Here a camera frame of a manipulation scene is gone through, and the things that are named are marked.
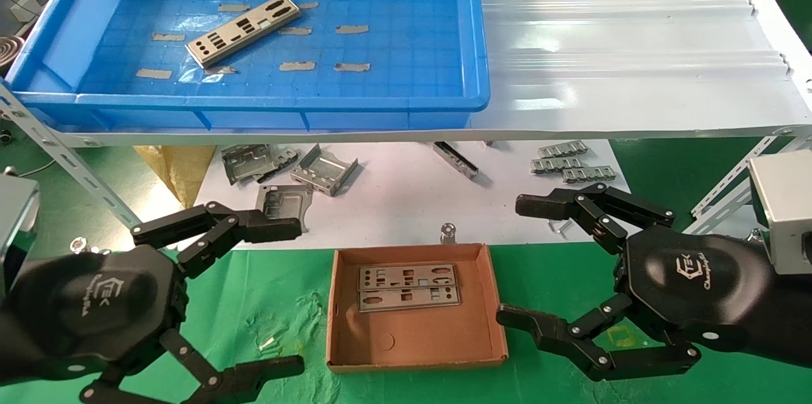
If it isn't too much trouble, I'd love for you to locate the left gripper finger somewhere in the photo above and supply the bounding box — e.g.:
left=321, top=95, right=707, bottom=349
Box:
left=131, top=201, right=303, bottom=279

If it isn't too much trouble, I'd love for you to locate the white sheet under shelf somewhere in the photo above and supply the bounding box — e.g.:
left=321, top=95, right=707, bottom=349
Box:
left=178, top=141, right=632, bottom=251

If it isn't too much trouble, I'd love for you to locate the coiled metal tube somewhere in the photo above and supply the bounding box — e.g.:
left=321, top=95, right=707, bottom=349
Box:
left=0, top=35, right=26, bottom=65

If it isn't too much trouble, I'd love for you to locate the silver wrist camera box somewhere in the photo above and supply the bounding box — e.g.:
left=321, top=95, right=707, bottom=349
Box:
left=0, top=174, right=40, bottom=300
left=747, top=149, right=812, bottom=276

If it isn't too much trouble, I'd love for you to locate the slotted steel shelf brace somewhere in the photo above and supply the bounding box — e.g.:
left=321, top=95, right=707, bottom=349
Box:
left=690, top=135, right=812, bottom=218
left=683, top=188, right=759, bottom=237
left=0, top=84, right=145, bottom=228

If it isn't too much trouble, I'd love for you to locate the brown cardboard box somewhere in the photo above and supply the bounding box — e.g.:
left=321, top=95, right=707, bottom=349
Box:
left=326, top=243, right=509, bottom=373

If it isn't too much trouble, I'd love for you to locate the long narrow metal bar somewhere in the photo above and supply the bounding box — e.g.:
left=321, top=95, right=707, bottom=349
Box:
left=433, top=141, right=479, bottom=180

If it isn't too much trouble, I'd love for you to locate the yellow woven bag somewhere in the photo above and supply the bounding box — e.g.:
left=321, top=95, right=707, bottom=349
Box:
left=133, top=145, right=218, bottom=209

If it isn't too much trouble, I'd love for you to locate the open gray metal bracket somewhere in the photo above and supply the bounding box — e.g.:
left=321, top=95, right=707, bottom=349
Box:
left=290, top=143, right=360, bottom=197

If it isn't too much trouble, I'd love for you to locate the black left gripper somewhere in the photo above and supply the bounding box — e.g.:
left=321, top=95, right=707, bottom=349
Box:
left=0, top=245, right=306, bottom=404

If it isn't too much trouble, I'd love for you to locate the green table cloth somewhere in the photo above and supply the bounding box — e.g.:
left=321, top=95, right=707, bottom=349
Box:
left=0, top=245, right=812, bottom=404

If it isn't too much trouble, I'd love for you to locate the large silver bulldog clip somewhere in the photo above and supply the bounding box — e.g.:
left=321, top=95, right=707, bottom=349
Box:
left=69, top=236, right=102, bottom=256

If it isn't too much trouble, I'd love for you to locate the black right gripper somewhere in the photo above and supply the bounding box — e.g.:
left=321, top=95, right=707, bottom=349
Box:
left=495, top=183, right=812, bottom=383

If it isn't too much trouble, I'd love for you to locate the thin white cable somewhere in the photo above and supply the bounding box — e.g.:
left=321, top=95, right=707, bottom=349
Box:
left=16, top=160, right=56, bottom=178

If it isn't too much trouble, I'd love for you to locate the flat stamped gray metal plate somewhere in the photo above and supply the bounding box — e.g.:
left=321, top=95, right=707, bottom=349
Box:
left=255, top=184, right=314, bottom=233

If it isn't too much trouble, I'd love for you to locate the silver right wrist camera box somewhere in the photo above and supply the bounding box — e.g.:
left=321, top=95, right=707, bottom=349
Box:
left=747, top=149, right=812, bottom=276

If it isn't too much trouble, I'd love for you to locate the bent gray metal bracket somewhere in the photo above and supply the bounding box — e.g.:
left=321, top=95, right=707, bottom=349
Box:
left=221, top=144, right=283, bottom=186

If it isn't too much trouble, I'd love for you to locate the silver metal IO shield plate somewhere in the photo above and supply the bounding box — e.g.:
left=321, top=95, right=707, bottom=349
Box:
left=185, top=0, right=301, bottom=69
left=359, top=263, right=457, bottom=291
left=358, top=286, right=461, bottom=313

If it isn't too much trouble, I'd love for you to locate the small white box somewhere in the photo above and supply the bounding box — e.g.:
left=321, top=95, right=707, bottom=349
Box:
left=10, top=0, right=44, bottom=21

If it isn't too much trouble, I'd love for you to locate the silver connector strip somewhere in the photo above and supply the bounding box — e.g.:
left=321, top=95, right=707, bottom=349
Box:
left=530, top=157, right=584, bottom=174
left=538, top=140, right=589, bottom=159
left=562, top=166, right=619, bottom=184

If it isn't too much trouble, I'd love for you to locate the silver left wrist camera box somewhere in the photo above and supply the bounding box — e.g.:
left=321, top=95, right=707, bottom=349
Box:
left=0, top=174, right=40, bottom=300

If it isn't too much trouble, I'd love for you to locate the blue plastic tray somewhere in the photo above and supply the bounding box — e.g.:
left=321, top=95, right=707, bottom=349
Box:
left=5, top=0, right=490, bottom=132

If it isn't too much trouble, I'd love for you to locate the white corrugated shelf panel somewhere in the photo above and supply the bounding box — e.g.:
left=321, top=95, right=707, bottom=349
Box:
left=57, top=0, right=812, bottom=148

